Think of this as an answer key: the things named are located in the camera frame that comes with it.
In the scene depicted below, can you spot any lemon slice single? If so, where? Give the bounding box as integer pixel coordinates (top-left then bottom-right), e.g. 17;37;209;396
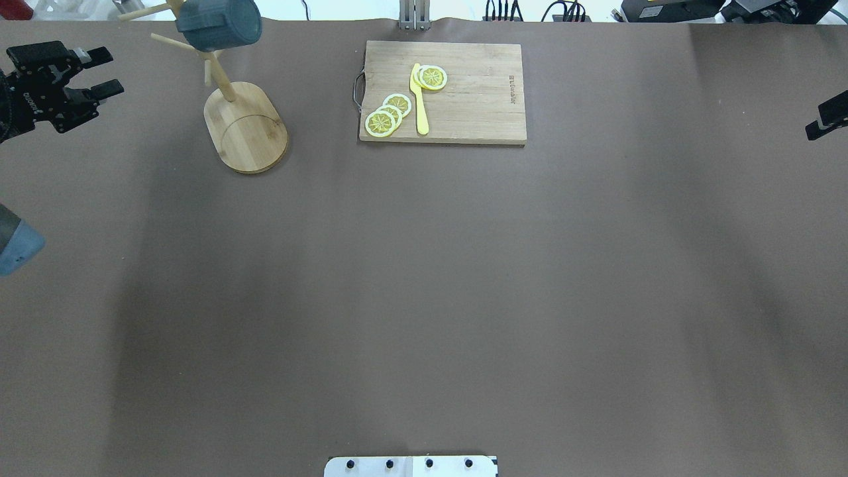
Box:
413;64;448;91

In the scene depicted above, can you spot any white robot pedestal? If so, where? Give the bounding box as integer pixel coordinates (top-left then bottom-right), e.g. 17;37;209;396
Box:
323;454;499;476

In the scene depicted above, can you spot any bamboo cutting board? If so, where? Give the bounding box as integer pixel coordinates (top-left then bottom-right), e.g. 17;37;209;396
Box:
358;40;527;147

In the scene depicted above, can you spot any lemon slice stack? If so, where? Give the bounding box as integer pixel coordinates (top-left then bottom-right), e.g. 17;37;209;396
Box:
364;93;412;138

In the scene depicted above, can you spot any yellow toy knife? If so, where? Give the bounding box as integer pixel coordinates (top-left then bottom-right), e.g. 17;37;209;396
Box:
409;63;430;136

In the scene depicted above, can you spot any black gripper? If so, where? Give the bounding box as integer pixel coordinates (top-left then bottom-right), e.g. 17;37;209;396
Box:
2;40;125;141

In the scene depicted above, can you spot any aluminium frame post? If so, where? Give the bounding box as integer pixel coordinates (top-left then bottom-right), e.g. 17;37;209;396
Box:
399;0;432;31

